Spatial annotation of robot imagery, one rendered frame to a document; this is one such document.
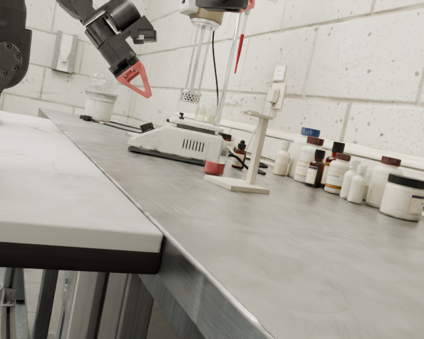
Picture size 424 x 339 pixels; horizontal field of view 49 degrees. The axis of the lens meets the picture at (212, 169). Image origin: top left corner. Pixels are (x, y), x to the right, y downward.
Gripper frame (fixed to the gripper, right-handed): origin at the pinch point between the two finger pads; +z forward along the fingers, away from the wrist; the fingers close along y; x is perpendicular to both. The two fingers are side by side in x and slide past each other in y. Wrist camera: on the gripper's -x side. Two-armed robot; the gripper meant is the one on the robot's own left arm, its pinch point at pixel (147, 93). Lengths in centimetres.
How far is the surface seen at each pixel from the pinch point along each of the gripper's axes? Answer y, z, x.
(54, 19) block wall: 214, -98, 28
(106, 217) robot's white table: -72, 13, 6
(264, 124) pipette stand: -34.0, 19.0, -13.9
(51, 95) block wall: 216, -60, 62
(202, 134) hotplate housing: -11.6, 14.9, -4.6
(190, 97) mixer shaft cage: 34.1, 5.5, -8.2
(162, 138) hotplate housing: -11.9, 10.5, 2.6
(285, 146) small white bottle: 2.8, 30.5, -18.9
